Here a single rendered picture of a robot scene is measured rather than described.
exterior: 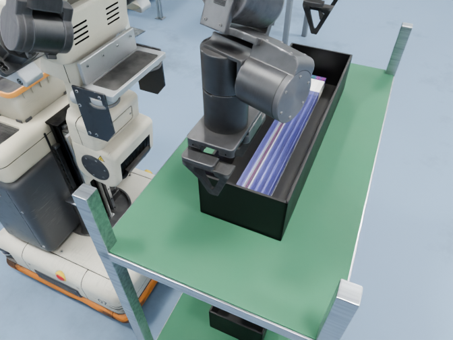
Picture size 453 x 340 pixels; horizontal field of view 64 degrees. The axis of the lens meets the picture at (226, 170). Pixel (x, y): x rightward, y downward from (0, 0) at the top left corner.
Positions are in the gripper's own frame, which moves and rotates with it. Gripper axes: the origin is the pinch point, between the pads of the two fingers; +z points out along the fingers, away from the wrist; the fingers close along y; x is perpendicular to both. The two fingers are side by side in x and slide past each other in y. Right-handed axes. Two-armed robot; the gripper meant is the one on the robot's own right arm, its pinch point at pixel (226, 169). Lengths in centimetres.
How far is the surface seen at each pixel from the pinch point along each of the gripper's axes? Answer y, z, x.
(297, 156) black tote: 28.0, 19.3, -5.1
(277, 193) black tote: 15.5, 19.2, -4.5
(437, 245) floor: 100, 116, -68
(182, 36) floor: 249, 116, 161
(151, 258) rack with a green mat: -8.2, 20.2, 11.5
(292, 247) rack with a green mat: 5.0, 20.4, -11.3
